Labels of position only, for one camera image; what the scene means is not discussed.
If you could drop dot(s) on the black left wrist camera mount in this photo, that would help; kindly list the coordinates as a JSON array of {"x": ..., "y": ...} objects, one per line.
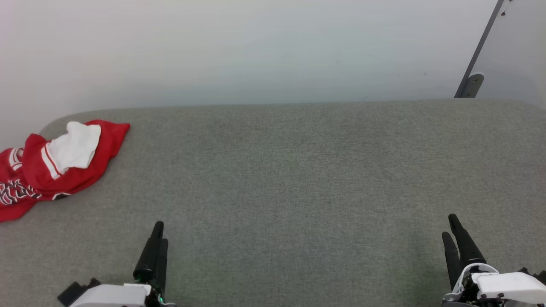
[{"x": 72, "y": 292}]

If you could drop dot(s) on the grey metal foot bracket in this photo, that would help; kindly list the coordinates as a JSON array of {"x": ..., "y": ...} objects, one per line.
[{"x": 474, "y": 84}]

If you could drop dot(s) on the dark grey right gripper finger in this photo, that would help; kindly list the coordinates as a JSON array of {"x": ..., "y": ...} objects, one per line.
[
  {"x": 452, "y": 260},
  {"x": 467, "y": 247}
]

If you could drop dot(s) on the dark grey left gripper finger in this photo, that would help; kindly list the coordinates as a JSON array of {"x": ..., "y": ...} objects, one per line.
[
  {"x": 149, "y": 256},
  {"x": 163, "y": 264}
]

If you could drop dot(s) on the red and white jersey shirt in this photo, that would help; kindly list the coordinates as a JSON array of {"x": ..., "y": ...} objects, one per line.
[{"x": 42, "y": 175}]

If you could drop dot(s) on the grey metal pole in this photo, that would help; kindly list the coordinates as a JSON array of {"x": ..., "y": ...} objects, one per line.
[{"x": 482, "y": 40}]

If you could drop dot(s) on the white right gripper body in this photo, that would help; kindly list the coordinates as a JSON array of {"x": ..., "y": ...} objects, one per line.
[{"x": 507, "y": 288}]

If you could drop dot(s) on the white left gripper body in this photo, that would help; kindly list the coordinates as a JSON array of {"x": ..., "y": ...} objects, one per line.
[{"x": 111, "y": 296}]

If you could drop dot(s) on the white partition panel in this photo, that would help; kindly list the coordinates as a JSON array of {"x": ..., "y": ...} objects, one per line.
[{"x": 518, "y": 47}]

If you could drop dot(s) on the grey fabric sofa cushion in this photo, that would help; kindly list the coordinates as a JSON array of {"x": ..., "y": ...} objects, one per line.
[{"x": 290, "y": 192}]

